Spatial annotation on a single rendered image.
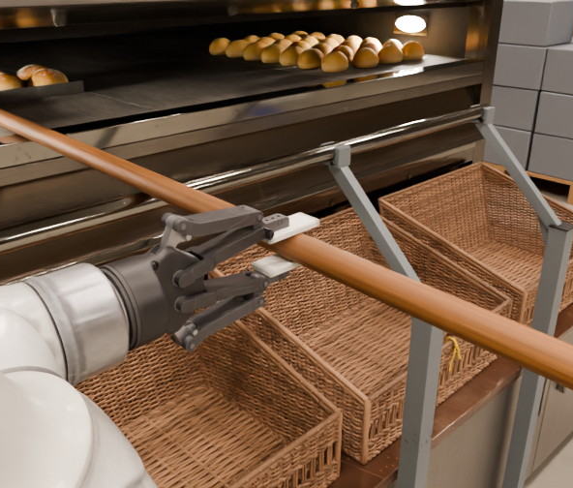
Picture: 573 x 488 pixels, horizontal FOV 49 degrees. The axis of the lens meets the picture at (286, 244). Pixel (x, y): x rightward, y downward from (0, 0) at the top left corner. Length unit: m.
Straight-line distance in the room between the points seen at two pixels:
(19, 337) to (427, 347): 0.75
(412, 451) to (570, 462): 1.16
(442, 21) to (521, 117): 2.48
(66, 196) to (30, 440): 0.95
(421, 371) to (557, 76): 3.60
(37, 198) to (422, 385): 0.76
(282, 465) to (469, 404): 0.53
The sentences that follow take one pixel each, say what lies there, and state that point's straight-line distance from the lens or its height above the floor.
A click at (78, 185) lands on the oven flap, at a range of 1.26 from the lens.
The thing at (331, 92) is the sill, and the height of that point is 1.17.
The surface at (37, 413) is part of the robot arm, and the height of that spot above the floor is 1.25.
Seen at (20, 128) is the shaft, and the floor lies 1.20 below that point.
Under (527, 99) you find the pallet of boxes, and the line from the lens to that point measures 4.64.
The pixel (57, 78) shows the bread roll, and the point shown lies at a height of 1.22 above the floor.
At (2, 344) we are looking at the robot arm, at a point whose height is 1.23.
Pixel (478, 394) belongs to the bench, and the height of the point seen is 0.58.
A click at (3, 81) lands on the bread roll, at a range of 1.55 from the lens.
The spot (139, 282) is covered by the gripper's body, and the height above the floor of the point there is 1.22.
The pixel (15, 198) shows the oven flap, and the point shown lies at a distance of 1.22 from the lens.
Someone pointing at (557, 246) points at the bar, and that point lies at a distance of 1.45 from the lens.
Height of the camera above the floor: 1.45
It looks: 24 degrees down
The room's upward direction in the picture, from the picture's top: straight up
